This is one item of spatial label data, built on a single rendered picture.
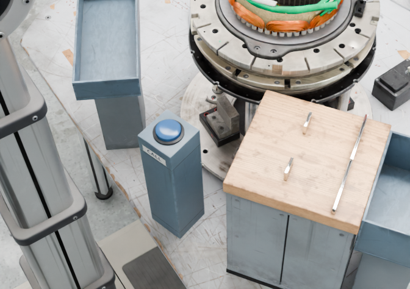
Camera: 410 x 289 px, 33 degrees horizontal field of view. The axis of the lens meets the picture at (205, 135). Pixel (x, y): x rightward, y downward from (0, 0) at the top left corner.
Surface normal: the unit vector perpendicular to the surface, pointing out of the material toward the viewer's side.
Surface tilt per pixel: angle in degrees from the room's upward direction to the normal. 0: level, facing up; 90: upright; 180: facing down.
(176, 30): 0
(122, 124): 90
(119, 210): 0
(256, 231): 90
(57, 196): 90
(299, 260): 90
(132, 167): 0
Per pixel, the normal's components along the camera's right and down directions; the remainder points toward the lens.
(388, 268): -0.38, 0.74
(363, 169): -0.03, -0.61
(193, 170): 0.76, 0.50
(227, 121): -0.88, 0.39
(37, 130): 0.54, 0.65
